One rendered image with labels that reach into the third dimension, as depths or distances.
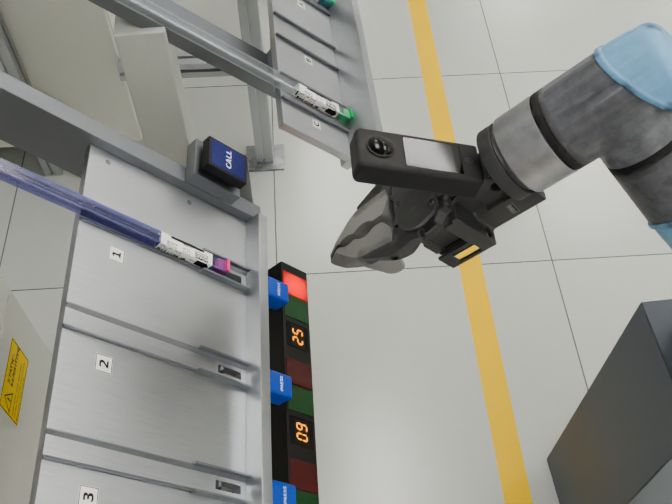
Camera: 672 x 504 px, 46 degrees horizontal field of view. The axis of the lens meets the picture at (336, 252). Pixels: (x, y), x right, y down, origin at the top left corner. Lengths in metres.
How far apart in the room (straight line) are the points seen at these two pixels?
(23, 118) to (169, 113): 0.32
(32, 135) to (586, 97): 0.49
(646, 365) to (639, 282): 0.72
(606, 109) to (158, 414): 0.44
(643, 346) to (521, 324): 0.61
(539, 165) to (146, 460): 0.40
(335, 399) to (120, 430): 0.92
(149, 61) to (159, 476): 0.52
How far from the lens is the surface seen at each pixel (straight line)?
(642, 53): 0.64
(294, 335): 0.85
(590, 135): 0.65
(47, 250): 1.84
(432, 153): 0.69
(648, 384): 1.09
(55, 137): 0.79
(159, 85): 1.02
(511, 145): 0.67
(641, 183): 0.68
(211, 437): 0.71
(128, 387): 0.68
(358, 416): 1.53
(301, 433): 0.81
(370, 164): 0.66
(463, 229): 0.72
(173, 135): 1.08
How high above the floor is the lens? 1.40
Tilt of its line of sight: 55 degrees down
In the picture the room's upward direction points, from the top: straight up
